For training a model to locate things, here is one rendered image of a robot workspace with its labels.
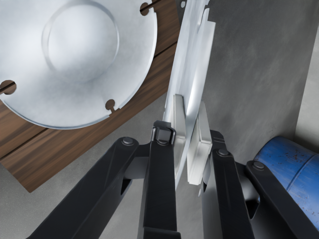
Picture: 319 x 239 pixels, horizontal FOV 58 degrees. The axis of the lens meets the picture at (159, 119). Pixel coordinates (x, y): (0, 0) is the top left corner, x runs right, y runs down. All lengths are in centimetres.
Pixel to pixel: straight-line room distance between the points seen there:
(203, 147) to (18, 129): 37
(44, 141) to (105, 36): 20
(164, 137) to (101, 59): 35
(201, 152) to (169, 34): 44
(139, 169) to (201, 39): 9
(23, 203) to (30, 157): 55
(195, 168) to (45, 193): 92
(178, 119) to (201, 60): 4
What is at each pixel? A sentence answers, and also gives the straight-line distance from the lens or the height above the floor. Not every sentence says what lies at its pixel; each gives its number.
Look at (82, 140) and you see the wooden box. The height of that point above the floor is 35.
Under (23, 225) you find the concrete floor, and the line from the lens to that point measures 112.
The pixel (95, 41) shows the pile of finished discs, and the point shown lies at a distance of 48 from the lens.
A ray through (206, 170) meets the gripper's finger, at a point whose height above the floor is 69.
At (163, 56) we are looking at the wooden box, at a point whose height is 35.
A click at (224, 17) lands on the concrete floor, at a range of 130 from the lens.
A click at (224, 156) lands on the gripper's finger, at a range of 16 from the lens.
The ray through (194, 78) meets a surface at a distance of 19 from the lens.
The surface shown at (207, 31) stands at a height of 64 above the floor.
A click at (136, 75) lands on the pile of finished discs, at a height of 35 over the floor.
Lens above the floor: 76
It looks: 40 degrees down
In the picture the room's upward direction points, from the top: 122 degrees clockwise
